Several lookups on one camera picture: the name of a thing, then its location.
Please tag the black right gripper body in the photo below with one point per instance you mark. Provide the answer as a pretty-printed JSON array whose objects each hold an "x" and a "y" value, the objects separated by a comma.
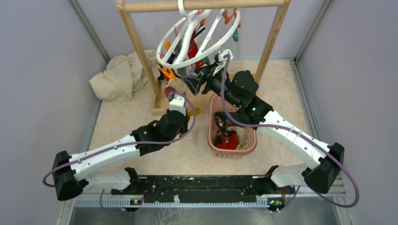
[{"x": 213, "y": 77}]

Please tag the pink plastic laundry basket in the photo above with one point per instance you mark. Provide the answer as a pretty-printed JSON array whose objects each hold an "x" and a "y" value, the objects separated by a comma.
[{"x": 216, "y": 106}]

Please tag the mustard yellow sock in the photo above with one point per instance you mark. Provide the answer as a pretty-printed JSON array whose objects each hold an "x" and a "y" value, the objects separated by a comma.
[{"x": 194, "y": 112}]

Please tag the beige maroon striped sock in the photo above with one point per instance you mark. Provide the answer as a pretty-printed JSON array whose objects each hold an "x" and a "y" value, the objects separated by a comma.
[{"x": 175, "y": 85}]

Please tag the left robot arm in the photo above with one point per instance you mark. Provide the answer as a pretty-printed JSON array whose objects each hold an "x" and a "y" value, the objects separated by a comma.
[{"x": 76, "y": 173}]

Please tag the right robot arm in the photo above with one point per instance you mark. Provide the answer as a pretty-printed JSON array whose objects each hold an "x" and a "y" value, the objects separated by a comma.
[{"x": 322, "y": 162}]

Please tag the white round clip hanger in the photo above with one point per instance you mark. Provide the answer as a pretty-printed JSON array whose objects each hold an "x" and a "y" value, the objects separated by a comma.
[{"x": 173, "y": 47}]

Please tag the red snowflake sock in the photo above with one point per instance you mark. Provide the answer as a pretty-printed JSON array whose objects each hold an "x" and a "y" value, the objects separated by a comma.
[{"x": 193, "y": 46}]

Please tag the orange plastic clip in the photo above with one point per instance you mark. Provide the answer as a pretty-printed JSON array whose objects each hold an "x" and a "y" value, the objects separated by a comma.
[{"x": 167, "y": 74}]

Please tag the teal plastic clip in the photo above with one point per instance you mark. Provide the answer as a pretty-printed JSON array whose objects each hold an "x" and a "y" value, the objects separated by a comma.
[{"x": 235, "y": 35}]

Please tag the beige crumpled cloth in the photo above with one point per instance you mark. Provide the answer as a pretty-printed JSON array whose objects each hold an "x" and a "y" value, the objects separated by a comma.
[{"x": 123, "y": 76}]

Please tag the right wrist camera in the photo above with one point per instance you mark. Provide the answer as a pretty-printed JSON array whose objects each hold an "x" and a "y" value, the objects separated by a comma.
[{"x": 222, "y": 57}]

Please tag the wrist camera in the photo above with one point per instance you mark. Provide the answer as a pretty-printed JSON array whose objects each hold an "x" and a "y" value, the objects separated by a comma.
[
  {"x": 177, "y": 103},
  {"x": 222, "y": 57}
]

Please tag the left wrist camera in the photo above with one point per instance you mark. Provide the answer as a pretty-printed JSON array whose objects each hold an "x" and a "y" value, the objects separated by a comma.
[{"x": 177, "y": 103}]

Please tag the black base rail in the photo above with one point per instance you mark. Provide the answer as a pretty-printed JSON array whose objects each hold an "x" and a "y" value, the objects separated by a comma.
[{"x": 214, "y": 190}]

